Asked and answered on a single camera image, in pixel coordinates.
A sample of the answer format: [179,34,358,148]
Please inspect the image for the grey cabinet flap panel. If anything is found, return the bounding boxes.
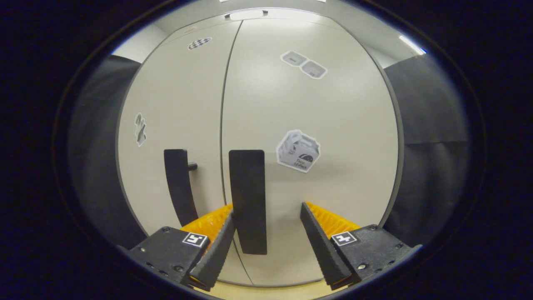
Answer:
[167,8,334,38]

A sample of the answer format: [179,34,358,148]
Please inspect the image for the slim black flap handle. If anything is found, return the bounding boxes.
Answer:
[225,10,268,20]

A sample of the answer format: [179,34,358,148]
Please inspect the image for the grey double-door shoe cabinet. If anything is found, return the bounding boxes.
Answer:
[115,7,405,289]

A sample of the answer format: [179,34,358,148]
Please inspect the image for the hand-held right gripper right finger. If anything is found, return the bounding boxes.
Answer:
[300,202,422,291]

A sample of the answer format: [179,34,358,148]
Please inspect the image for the grey cabinet door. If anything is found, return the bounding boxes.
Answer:
[118,21,254,286]
[221,10,400,288]

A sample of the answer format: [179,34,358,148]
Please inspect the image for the black backdrop cloth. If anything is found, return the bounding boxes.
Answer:
[69,54,471,250]

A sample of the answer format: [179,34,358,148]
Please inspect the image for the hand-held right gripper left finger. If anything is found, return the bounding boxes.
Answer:
[127,203,237,291]

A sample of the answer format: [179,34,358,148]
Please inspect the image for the black door handle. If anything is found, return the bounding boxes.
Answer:
[164,149,199,228]
[229,150,267,255]

